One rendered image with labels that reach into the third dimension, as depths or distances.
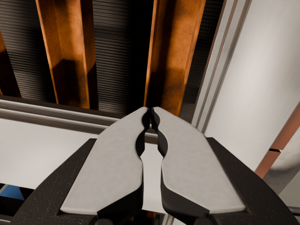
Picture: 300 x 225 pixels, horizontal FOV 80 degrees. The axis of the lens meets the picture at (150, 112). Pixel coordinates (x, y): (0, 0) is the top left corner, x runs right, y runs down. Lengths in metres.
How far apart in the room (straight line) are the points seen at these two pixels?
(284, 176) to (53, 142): 0.59
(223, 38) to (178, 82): 0.20
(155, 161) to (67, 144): 0.14
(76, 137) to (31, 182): 0.18
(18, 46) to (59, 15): 0.28
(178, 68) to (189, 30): 0.07
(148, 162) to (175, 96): 0.18
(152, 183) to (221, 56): 0.23
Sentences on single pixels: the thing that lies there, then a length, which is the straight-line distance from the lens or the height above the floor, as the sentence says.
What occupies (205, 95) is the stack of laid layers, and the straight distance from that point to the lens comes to 0.25.
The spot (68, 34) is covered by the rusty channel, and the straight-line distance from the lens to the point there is 0.44.
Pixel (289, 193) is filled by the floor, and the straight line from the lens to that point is 2.04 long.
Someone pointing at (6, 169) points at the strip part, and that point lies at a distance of 0.46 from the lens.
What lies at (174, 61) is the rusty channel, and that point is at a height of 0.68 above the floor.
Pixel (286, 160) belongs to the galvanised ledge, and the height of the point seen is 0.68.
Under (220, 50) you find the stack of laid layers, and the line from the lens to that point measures 0.23.
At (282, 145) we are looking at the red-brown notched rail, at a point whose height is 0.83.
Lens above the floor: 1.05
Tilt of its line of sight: 57 degrees down
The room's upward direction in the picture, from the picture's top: 167 degrees counter-clockwise
